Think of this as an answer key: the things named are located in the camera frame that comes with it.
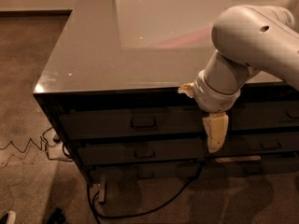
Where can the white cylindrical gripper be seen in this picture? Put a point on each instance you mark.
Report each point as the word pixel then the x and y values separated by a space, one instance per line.
pixel 212 97

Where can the drawer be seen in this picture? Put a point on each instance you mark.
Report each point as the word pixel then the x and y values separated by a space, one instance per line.
pixel 264 166
pixel 173 169
pixel 163 150
pixel 256 144
pixel 132 122
pixel 265 115

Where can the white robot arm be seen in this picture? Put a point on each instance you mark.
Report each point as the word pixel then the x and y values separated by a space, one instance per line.
pixel 247 40

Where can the dark cabinet with glossy top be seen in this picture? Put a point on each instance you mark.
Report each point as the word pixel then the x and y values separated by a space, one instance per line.
pixel 126 54

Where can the black object on floor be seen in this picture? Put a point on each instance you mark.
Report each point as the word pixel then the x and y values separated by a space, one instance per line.
pixel 57 217

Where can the white shoe tip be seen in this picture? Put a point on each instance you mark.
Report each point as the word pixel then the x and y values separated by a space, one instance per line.
pixel 8 218

